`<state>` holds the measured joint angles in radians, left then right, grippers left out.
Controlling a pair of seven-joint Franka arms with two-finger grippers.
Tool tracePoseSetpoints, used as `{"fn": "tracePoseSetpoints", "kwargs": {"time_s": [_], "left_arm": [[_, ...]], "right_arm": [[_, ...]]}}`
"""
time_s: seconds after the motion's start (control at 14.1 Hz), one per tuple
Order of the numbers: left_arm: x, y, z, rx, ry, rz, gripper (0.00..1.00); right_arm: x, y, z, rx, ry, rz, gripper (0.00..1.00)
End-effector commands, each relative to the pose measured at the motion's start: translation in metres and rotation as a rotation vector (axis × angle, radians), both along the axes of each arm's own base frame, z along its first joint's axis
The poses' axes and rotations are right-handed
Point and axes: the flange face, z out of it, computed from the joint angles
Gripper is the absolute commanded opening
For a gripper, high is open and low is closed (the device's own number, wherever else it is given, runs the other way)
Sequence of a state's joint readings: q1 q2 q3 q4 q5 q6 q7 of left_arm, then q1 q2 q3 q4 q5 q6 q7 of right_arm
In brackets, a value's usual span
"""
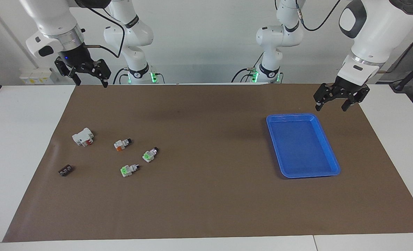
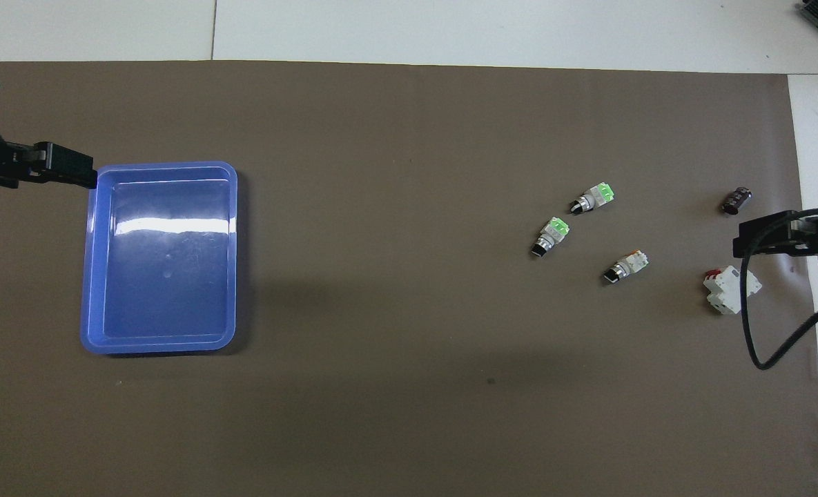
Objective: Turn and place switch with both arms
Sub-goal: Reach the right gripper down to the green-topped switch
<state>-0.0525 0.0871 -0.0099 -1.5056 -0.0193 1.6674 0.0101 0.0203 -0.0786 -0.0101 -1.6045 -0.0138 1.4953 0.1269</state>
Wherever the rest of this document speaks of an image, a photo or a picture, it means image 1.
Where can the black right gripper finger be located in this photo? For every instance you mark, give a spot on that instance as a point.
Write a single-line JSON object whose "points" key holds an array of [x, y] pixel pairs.
{"points": [[77, 79], [105, 82]]}

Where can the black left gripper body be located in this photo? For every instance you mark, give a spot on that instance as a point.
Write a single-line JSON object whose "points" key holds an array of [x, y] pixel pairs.
{"points": [[342, 89]]}

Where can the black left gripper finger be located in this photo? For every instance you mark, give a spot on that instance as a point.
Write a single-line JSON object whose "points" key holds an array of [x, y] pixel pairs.
{"points": [[348, 104], [319, 105]]}

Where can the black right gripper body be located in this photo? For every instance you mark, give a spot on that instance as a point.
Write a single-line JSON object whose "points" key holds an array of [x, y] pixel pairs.
{"points": [[79, 61]]}

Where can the small green white switch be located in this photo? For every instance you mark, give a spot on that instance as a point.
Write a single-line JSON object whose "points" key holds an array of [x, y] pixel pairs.
{"points": [[150, 155], [128, 170]]}

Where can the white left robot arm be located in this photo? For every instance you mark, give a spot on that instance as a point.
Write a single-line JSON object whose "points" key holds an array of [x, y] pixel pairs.
{"points": [[380, 31]]}

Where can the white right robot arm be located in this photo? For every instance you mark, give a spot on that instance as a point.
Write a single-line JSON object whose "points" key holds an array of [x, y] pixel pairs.
{"points": [[53, 17]]}

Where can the blue plastic tray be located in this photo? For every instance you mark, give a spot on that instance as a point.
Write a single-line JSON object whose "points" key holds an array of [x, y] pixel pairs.
{"points": [[302, 146]]}

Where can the white circuit breaker red lever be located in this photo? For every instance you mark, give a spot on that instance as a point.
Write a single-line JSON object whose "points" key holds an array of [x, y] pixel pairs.
{"points": [[82, 136]]}

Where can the black stand pole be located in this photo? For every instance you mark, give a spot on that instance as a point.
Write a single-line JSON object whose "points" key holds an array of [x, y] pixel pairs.
{"points": [[410, 75]]}

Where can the dark brown terminal block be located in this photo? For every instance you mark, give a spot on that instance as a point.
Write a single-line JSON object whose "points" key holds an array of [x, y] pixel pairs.
{"points": [[65, 170]]}

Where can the brown table mat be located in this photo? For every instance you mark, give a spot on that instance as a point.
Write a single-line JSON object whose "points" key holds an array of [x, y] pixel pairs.
{"points": [[206, 195]]}

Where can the white wall socket box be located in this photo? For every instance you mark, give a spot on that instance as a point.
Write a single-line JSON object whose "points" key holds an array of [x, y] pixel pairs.
{"points": [[35, 76]]}

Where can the small orange white switch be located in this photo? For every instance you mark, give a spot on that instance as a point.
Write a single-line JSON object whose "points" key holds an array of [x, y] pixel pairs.
{"points": [[122, 143]]}

